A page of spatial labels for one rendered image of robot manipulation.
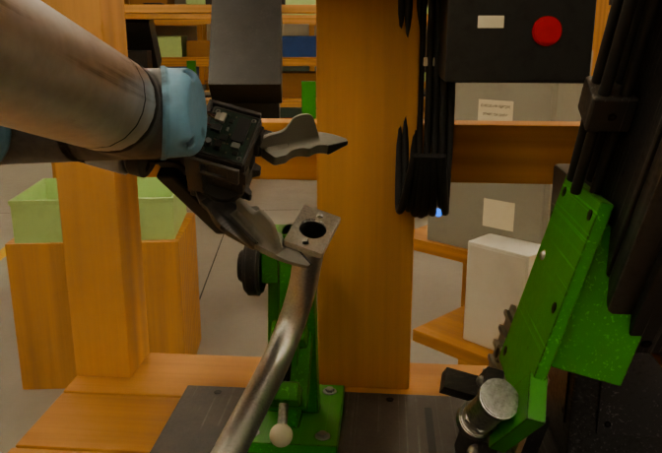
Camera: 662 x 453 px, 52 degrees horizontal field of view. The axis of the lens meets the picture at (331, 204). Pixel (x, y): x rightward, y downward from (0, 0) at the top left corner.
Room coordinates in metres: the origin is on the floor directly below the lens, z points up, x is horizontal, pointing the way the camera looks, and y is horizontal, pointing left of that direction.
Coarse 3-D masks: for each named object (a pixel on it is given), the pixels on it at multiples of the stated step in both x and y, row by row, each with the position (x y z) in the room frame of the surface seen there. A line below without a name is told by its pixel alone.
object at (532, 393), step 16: (528, 384) 0.54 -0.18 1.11; (544, 384) 0.54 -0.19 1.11; (528, 400) 0.53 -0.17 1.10; (544, 400) 0.53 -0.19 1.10; (528, 416) 0.52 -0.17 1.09; (544, 416) 0.52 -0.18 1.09; (496, 432) 0.58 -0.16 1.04; (512, 432) 0.55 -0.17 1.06; (528, 432) 0.54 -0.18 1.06; (496, 448) 0.58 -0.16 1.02
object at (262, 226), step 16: (240, 208) 0.63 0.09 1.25; (256, 208) 0.64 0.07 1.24; (240, 224) 0.63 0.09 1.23; (256, 224) 0.62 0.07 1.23; (272, 224) 0.59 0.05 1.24; (256, 240) 0.62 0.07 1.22; (272, 240) 0.61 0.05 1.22; (272, 256) 0.62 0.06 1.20; (288, 256) 0.61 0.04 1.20; (304, 256) 0.61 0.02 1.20
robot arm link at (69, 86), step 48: (0, 0) 0.32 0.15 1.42; (0, 48) 0.32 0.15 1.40; (48, 48) 0.36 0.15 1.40; (96, 48) 0.43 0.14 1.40; (0, 96) 0.34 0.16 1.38; (48, 96) 0.37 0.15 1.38; (96, 96) 0.42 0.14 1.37; (144, 96) 0.49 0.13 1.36; (192, 96) 0.55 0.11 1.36; (96, 144) 0.47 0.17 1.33; (144, 144) 0.52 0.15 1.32; (192, 144) 0.55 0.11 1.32
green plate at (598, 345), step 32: (576, 224) 0.58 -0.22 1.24; (608, 224) 0.56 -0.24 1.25; (576, 256) 0.55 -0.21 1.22; (544, 288) 0.60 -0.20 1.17; (576, 288) 0.55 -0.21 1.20; (512, 320) 0.66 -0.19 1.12; (544, 320) 0.57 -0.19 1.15; (576, 320) 0.56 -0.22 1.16; (608, 320) 0.56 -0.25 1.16; (512, 352) 0.62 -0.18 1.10; (544, 352) 0.55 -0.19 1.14; (576, 352) 0.56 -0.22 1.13; (608, 352) 0.55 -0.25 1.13; (512, 384) 0.59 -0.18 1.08
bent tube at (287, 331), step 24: (312, 216) 0.65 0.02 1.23; (336, 216) 0.65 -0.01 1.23; (288, 240) 0.61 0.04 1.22; (312, 240) 0.62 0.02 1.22; (312, 264) 0.64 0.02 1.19; (288, 288) 0.67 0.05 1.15; (312, 288) 0.66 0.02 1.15; (288, 312) 0.66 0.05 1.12; (288, 336) 0.65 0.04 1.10; (264, 360) 0.64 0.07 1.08; (288, 360) 0.64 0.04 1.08; (264, 384) 0.61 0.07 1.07; (240, 408) 0.58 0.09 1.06; (264, 408) 0.59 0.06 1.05; (240, 432) 0.56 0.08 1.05
